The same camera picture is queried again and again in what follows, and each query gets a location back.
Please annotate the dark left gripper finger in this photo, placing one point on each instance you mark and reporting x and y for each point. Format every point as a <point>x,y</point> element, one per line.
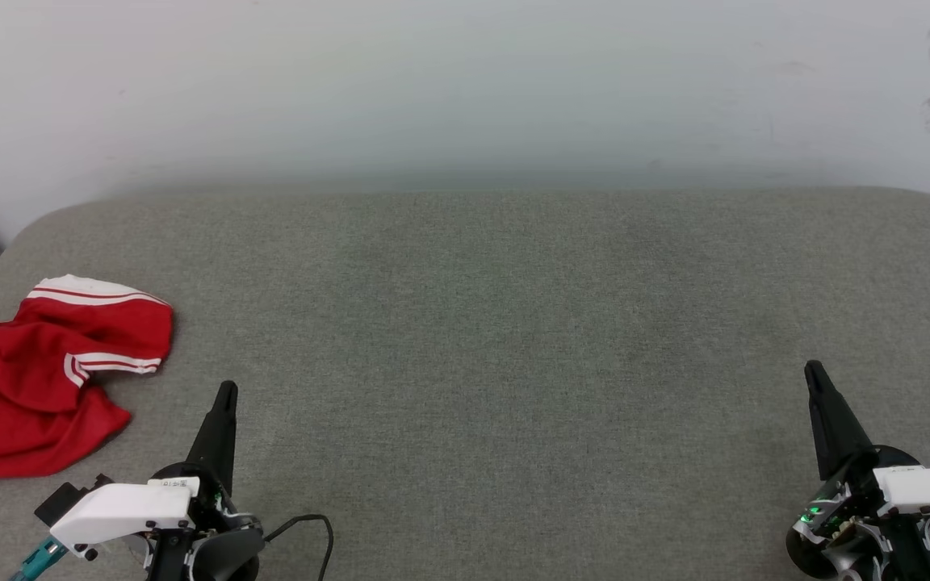
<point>219,440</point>

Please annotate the grey fabric sofa cushion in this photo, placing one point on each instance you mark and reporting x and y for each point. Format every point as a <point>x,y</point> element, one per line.
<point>481,363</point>

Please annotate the red shirt with white sleeves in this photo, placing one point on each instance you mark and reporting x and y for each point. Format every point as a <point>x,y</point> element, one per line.
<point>21,387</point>

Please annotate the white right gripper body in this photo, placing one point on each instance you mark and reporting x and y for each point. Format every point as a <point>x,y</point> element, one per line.
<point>929,492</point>

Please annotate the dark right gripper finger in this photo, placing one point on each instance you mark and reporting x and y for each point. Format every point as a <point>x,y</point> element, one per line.
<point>835,428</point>

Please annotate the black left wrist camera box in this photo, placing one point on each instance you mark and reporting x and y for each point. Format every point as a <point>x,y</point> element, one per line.
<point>65,499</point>

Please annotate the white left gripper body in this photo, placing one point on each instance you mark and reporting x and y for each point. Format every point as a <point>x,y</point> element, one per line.
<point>122,508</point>

